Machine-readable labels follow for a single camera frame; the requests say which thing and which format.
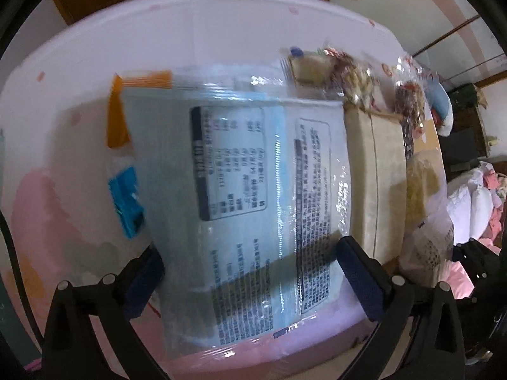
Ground white plastic bag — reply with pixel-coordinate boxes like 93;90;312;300
400;202;456;286

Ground dark wooden cabinet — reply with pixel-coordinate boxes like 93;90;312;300
440;83;492;175

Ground beige box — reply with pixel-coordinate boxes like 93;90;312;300
343;103;408;262

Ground yellow snack bag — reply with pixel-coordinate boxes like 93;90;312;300
406;154;444;226

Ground green bag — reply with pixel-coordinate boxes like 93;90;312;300
452;83;481;108

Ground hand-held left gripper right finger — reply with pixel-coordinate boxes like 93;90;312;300
337;235;468;380

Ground large clear labelled snack bag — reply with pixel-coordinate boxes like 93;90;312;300
119;63;353;361

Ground clear packet of dark snacks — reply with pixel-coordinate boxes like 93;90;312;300
395;55;427;155

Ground white pillows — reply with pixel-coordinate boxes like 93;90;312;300
447;162;496;246

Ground thin brown pole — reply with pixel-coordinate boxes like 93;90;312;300
412;14;481;58

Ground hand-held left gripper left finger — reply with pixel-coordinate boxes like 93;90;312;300
43;245;171;380

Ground blue cushion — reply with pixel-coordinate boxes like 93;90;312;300
430;75;454;135

